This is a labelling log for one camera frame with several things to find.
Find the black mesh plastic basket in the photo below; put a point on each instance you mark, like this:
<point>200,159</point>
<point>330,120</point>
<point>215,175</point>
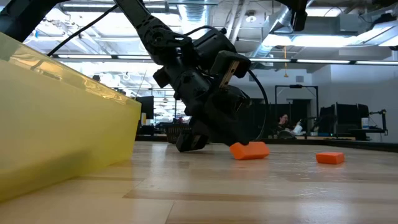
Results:
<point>174,133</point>

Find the long ceiling light strip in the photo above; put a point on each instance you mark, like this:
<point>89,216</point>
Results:
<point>270,60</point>
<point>133,57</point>
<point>376,62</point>
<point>84,57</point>
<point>323,61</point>

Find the white plastic tub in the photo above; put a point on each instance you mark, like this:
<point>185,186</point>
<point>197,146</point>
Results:
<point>365,124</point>

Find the bright fluorescent ceiling fixture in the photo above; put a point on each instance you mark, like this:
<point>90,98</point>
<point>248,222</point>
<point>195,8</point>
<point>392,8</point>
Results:
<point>323,40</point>

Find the round ceiling fixture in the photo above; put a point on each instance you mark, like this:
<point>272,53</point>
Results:
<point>250,18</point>

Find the orange eraser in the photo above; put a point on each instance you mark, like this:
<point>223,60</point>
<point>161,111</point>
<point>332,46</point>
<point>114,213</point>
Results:
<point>330,158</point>
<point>250,152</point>

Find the black computer monitor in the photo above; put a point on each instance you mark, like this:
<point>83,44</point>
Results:
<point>147,107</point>

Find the black aluminium table frame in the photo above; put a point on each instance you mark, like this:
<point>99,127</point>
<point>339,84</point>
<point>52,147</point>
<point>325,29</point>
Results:
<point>342,143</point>

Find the black partition screen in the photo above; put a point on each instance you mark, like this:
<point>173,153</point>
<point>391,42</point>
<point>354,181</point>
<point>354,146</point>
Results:
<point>298,109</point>

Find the person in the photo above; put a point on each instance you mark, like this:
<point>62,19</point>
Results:
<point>283,119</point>

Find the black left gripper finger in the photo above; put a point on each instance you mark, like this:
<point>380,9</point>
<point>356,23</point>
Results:
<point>230,124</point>
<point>191,142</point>

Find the black metal frame stand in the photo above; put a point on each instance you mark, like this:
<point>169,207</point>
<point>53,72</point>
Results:
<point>296,86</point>

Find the black workstation monitors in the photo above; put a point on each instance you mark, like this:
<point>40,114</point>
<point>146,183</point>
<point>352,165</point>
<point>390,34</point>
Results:
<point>345,118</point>

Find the silver spiral air duct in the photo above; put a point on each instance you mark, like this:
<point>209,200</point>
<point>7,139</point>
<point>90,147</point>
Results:
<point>281,19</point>
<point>199,12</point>

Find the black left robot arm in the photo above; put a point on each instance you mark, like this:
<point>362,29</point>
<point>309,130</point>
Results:
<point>155,34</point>

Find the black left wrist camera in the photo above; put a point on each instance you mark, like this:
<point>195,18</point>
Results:
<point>214,42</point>

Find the yellow translucent plastic tray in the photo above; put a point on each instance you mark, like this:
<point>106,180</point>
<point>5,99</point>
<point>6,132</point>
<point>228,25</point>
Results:
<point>62,130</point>

